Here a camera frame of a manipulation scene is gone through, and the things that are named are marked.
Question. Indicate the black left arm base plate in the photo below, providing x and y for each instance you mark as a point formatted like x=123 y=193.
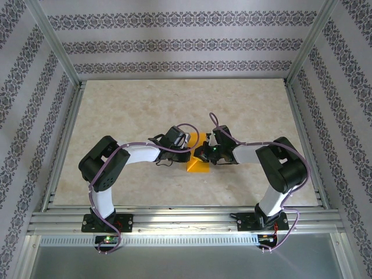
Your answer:
x=126 y=222

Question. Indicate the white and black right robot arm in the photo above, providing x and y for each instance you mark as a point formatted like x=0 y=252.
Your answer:
x=247 y=152

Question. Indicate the orange paper sheet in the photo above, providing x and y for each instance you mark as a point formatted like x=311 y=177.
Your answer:
x=200 y=168

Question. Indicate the aluminium corner post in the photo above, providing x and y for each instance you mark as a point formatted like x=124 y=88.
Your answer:
x=54 y=43
x=309 y=43

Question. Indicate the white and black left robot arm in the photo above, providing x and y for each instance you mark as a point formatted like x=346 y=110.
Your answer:
x=142 y=153

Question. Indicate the aluminium side rail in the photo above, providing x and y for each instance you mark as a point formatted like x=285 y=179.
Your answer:
x=305 y=145
x=64 y=145

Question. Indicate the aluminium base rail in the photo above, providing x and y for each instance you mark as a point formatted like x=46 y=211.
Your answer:
x=186 y=221

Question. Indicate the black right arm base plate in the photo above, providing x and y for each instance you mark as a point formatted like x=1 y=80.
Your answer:
x=245 y=223

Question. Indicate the aluminium lower frame bar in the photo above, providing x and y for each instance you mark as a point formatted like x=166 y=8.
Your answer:
x=30 y=258
x=340 y=255

